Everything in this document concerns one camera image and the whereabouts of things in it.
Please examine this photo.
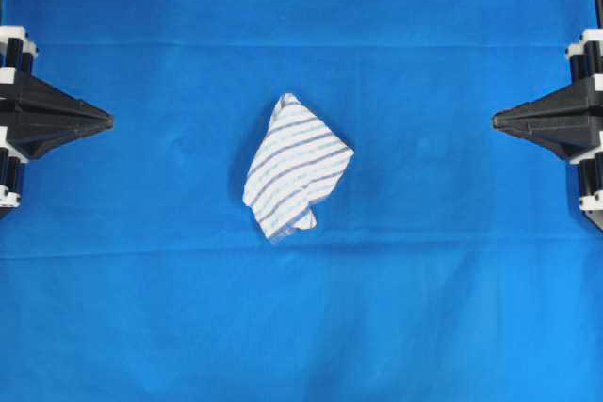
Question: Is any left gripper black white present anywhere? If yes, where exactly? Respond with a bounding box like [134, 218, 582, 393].
[0, 24, 114, 221]

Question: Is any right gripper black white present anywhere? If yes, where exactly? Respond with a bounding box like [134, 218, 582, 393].
[491, 28, 603, 213]

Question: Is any white blue-striped towel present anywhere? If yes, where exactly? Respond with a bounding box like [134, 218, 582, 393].
[242, 93, 354, 242]

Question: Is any blue table cloth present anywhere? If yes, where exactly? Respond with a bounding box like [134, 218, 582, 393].
[1, 0, 602, 401]

